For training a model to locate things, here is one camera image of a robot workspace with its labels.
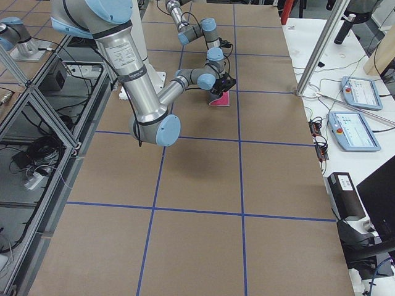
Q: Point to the far teach pendant tablet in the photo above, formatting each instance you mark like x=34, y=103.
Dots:
x=361, y=92

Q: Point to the white power strip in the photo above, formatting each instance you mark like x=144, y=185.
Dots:
x=33, y=181

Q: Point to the black monitor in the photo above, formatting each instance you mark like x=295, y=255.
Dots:
x=365, y=252

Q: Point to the aluminium frame rail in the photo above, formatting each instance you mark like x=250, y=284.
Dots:
x=46, y=128

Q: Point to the black box with label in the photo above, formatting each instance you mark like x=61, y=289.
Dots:
x=345, y=196

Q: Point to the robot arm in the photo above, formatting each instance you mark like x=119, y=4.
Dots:
x=109, y=24
x=188, y=27

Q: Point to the pink towel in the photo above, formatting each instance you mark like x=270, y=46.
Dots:
x=219, y=100

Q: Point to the aluminium frame post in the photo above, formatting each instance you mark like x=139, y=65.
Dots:
x=323, y=40

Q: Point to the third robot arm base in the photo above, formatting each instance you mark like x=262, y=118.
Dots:
x=16, y=38

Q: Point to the near teach pendant tablet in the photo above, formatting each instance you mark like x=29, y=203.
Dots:
x=352, y=132

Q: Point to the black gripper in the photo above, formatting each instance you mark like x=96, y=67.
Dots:
x=218, y=87

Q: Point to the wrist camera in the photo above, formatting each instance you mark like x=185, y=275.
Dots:
x=225, y=44

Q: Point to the teach pendant tablet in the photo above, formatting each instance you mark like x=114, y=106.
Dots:
x=352, y=132
x=361, y=92

